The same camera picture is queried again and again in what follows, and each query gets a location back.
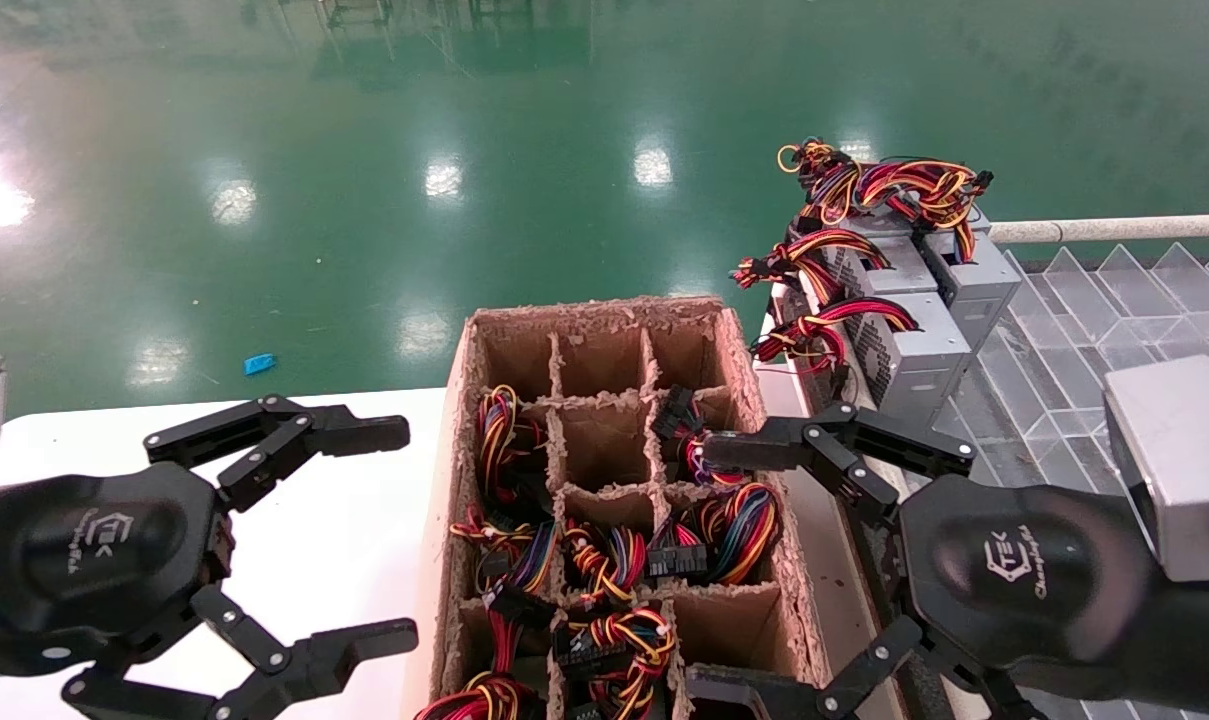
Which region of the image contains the power supply with cable bundle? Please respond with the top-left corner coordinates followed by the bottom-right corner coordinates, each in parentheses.
top-left (549, 605), bottom-right (677, 720)
top-left (562, 520), bottom-right (650, 609)
top-left (776, 138), bottom-right (930, 246)
top-left (649, 482), bottom-right (785, 591)
top-left (732, 228), bottom-right (940, 301)
top-left (859, 160), bottom-right (1022, 353)
top-left (449, 505), bottom-right (562, 626)
top-left (414, 600), bottom-right (550, 720)
top-left (654, 385), bottom-right (755, 491)
top-left (476, 385), bottom-right (553, 506)
top-left (749, 295), bottom-right (975, 426)

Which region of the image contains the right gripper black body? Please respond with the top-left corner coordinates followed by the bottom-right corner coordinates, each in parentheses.
top-left (899, 472), bottom-right (1160, 691)

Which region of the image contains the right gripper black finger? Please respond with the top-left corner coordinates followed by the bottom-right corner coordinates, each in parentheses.
top-left (702, 402), bottom-right (977, 523)
top-left (684, 612), bottom-right (1050, 720)

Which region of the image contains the cardboard box with dividers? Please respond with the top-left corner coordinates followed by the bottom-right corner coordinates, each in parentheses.
top-left (429, 295), bottom-right (835, 720)

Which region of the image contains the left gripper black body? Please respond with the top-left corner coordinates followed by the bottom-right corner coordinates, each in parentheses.
top-left (0, 462), bottom-right (237, 683)

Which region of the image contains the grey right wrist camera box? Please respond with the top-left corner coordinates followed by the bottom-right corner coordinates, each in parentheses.
top-left (1104, 355), bottom-right (1209, 583)

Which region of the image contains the clear acrylic divider tray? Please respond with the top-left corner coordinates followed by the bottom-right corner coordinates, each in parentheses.
top-left (949, 240), bottom-right (1209, 720)

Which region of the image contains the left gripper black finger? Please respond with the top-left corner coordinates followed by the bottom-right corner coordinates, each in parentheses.
top-left (144, 395), bottom-right (412, 516)
top-left (61, 585), bottom-right (421, 720)

